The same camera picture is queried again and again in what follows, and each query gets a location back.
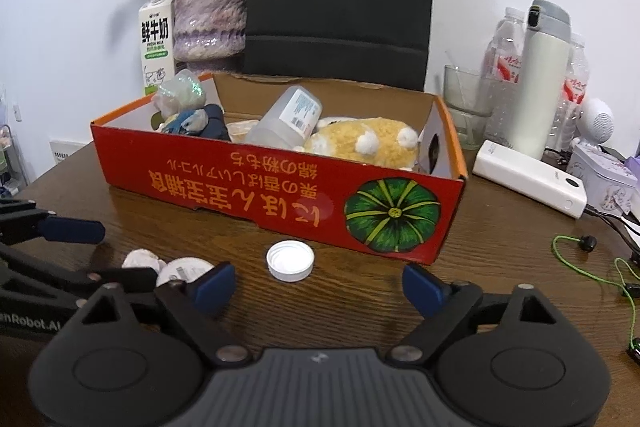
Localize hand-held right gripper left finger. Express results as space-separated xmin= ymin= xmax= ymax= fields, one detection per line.
xmin=80 ymin=263 xmax=253 ymax=367

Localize white tissue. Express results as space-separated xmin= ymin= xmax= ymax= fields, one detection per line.
xmin=122 ymin=249 xmax=167 ymax=270

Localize white round speaker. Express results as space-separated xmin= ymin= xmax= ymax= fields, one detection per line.
xmin=570 ymin=98 xmax=615 ymax=152

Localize white wall socket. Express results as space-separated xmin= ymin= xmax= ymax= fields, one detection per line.
xmin=50 ymin=138 xmax=88 ymax=164

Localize translucent cotton swab container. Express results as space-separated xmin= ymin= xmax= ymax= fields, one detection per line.
xmin=244 ymin=85 xmax=325 ymax=148

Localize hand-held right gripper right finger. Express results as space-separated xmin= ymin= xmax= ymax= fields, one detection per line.
xmin=388 ymin=263 xmax=559 ymax=366

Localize navy zip pouch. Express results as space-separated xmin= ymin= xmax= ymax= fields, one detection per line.
xmin=197 ymin=103 xmax=232 ymax=142

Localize iridescent bundle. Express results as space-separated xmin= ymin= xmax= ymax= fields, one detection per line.
xmin=152 ymin=69 xmax=207 ymax=128

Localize white round disc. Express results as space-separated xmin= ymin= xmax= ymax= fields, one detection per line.
xmin=156 ymin=258 xmax=213 ymax=288

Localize clear stirring stick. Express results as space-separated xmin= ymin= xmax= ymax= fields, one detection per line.
xmin=445 ymin=51 xmax=472 ymax=108

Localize clear water bottle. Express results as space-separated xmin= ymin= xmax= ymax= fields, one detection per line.
xmin=482 ymin=7 xmax=526 ymax=142
xmin=547 ymin=34 xmax=591 ymax=152

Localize white bottle cap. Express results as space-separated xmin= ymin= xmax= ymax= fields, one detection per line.
xmin=266 ymin=241 xmax=316 ymax=283

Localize white thermos flask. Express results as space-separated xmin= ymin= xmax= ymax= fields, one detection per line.
xmin=502 ymin=0 xmax=571 ymax=160

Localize wooden desk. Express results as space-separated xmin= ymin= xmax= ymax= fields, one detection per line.
xmin=0 ymin=142 xmax=640 ymax=427

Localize green white milk carton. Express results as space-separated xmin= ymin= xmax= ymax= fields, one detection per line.
xmin=139 ymin=0 xmax=177 ymax=96

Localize clear glass cup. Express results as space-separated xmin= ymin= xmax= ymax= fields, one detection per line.
xmin=443 ymin=64 xmax=493 ymax=151

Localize white power bank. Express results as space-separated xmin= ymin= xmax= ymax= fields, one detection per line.
xmin=472 ymin=140 xmax=588 ymax=219

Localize white patterned tin box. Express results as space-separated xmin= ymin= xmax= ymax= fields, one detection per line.
xmin=566 ymin=142 xmax=640 ymax=212

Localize thin black cable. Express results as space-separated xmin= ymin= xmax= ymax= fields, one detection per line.
xmin=585 ymin=204 xmax=640 ymax=253

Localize purple plastic bag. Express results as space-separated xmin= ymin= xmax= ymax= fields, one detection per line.
xmin=622 ymin=154 xmax=640 ymax=188

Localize purple textured vase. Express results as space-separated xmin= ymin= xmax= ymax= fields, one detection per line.
xmin=172 ymin=0 xmax=249 ymax=62

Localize purple fabric pouch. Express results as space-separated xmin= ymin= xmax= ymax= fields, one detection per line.
xmin=161 ymin=107 xmax=210 ymax=135

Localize green neckband earphones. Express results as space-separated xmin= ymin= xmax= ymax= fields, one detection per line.
xmin=552 ymin=234 xmax=640 ymax=363

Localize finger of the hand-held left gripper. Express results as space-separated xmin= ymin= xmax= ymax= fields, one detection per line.
xmin=0 ymin=243 xmax=161 ymax=301
xmin=0 ymin=201 xmax=106 ymax=245

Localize red cardboard box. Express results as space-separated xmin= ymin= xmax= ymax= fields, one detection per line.
xmin=90 ymin=72 xmax=468 ymax=266

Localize yellow plush toy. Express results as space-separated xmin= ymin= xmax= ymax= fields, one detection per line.
xmin=302 ymin=117 xmax=421 ymax=172

